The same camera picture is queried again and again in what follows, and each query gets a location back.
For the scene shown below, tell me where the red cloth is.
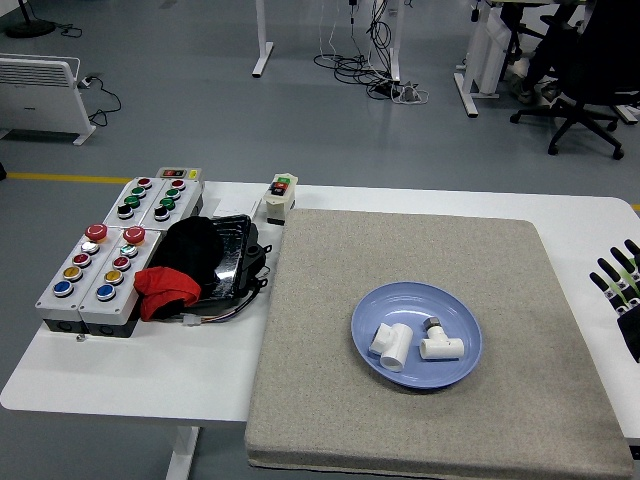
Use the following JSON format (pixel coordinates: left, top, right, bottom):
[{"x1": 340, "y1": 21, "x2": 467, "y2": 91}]
[{"x1": 133, "y1": 266, "x2": 202, "y2": 322}]

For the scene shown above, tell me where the grey rocker switch box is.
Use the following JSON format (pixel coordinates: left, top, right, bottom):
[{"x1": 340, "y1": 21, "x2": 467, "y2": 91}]
[{"x1": 155, "y1": 166, "x2": 204, "y2": 181}]

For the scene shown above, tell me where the small white tee pipe fitting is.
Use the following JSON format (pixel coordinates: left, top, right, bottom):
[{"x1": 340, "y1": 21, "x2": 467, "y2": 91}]
[{"x1": 418, "y1": 316, "x2": 465, "y2": 361}]

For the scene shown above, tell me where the white table leg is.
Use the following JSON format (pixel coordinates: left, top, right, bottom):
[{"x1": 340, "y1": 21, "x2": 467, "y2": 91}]
[{"x1": 164, "y1": 425, "x2": 201, "y2": 480}]

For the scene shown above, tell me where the white desk frame with panel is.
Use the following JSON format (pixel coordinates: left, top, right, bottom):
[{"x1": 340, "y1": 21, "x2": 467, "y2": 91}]
[{"x1": 453, "y1": 0, "x2": 514, "y2": 119}]

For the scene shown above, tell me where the four-button control box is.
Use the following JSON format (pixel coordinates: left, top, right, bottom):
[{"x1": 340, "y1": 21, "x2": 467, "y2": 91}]
[
  {"x1": 139, "y1": 178, "x2": 206, "y2": 229},
  {"x1": 102, "y1": 175, "x2": 169, "y2": 226}
]

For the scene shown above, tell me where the black plastic tray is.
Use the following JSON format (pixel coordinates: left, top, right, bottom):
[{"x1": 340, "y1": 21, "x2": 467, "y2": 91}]
[{"x1": 149, "y1": 213, "x2": 261, "y2": 301}]

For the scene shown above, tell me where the white panel heater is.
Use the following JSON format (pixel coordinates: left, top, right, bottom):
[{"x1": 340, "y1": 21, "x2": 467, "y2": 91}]
[{"x1": 0, "y1": 53, "x2": 97, "y2": 147}]

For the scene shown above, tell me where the grey-brown mat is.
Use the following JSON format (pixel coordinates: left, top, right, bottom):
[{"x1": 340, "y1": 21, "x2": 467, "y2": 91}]
[{"x1": 243, "y1": 208, "x2": 637, "y2": 480}]

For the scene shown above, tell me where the five-button control box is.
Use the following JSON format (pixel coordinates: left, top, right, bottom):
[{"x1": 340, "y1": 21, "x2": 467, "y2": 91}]
[
  {"x1": 35, "y1": 222, "x2": 125, "y2": 335},
  {"x1": 78, "y1": 225, "x2": 164, "y2": 339}
]

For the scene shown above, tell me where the black cable bundle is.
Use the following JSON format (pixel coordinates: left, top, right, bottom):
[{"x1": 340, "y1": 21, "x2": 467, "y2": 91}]
[{"x1": 313, "y1": 0, "x2": 401, "y2": 99}]

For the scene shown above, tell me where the white desk leg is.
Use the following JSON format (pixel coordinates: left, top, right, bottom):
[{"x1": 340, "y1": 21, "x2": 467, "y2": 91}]
[
  {"x1": 251, "y1": 0, "x2": 275, "y2": 78},
  {"x1": 384, "y1": 0, "x2": 404, "y2": 84}
]

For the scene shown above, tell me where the cream start-stop switch box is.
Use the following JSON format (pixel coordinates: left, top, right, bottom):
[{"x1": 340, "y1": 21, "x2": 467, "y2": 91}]
[{"x1": 262, "y1": 173, "x2": 301, "y2": 227}]

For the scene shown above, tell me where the person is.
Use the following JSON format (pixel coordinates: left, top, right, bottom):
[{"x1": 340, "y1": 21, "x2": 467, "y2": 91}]
[{"x1": 499, "y1": 0, "x2": 584, "y2": 105}]

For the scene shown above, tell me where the wire harness with white connector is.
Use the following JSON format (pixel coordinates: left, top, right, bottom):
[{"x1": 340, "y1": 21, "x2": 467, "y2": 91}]
[{"x1": 169, "y1": 287, "x2": 266, "y2": 327}]

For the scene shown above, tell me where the black stand base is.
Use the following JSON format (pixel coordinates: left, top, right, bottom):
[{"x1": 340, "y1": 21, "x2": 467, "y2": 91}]
[{"x1": 4, "y1": 0, "x2": 57, "y2": 39}]

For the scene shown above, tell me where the black office chair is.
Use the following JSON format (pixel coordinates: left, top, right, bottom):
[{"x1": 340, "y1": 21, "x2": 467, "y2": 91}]
[{"x1": 509, "y1": 0, "x2": 640, "y2": 160}]

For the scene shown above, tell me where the black bracketed device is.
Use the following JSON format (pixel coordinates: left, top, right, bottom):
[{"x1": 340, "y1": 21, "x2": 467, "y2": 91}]
[{"x1": 239, "y1": 239, "x2": 274, "y2": 301}]

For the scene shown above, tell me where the white paper sheet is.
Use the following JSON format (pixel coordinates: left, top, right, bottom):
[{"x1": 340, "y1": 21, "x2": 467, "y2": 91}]
[{"x1": 204, "y1": 195, "x2": 264, "y2": 221}]

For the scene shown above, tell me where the power strip with black cord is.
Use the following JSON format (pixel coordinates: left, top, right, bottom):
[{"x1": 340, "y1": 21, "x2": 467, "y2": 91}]
[{"x1": 78, "y1": 74, "x2": 124, "y2": 129}]

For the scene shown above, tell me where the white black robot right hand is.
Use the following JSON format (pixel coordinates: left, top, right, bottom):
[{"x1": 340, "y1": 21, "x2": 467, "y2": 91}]
[{"x1": 588, "y1": 238, "x2": 640, "y2": 365}]

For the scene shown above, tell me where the blue plate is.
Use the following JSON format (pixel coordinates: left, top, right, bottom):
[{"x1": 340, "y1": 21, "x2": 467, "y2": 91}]
[{"x1": 351, "y1": 281, "x2": 484, "y2": 392}]

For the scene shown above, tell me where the white table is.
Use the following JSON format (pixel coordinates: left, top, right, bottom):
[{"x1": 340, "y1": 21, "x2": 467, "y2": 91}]
[{"x1": 0, "y1": 179, "x2": 640, "y2": 451}]

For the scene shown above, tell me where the black cloth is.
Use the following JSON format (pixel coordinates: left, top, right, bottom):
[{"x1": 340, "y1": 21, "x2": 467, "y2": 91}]
[{"x1": 149, "y1": 216, "x2": 226, "y2": 286}]

